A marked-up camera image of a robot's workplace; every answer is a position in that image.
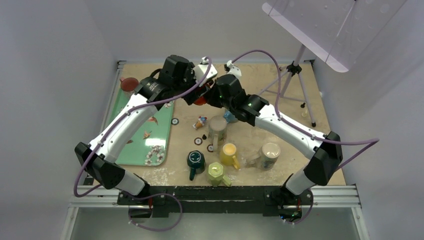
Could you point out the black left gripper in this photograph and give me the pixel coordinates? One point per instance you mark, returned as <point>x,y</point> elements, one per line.
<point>190,97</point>

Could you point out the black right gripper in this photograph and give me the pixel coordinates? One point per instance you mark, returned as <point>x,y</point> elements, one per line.
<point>210,97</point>

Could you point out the teal seashell mug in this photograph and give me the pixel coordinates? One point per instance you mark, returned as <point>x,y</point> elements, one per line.
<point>217,132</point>

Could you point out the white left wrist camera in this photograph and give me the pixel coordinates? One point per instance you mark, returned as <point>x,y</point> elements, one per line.
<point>204,71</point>

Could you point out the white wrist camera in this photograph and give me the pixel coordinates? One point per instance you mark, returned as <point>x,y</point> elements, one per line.
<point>231,69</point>
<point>204,71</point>

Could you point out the blue mug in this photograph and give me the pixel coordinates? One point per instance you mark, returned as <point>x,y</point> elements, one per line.
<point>229,117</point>

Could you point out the ice cream cone toy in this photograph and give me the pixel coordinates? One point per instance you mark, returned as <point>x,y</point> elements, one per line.
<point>200,122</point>

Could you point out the yellow mug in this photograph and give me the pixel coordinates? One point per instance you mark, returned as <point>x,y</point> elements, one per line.
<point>228,156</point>

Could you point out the cream coral mug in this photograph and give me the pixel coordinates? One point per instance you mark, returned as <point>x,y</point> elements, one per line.
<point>266,157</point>

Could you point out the grey music stand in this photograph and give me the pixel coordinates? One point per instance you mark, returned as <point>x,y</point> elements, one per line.
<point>356,45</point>

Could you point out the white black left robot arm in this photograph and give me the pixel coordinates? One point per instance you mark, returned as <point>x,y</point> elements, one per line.
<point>178,78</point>

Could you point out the light green hexagonal mug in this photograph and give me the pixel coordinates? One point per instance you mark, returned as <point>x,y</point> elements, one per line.
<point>216,175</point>

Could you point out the green floral tray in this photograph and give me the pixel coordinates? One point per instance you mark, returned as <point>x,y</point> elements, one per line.
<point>148,146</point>

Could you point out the orange mug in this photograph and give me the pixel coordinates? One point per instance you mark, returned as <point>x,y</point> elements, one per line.
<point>200,101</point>

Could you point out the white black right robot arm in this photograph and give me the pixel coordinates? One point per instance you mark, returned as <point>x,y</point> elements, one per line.
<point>321,149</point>

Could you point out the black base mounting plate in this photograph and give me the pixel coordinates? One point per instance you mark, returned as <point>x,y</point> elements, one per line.
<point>268,200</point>

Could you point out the dark green mug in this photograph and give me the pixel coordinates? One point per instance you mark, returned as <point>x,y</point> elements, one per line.
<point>196,162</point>

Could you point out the pink ghost mug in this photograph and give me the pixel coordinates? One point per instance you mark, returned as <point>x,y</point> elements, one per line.
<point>128,85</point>

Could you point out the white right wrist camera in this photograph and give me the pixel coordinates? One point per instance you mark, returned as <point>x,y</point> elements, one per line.
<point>231,69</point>

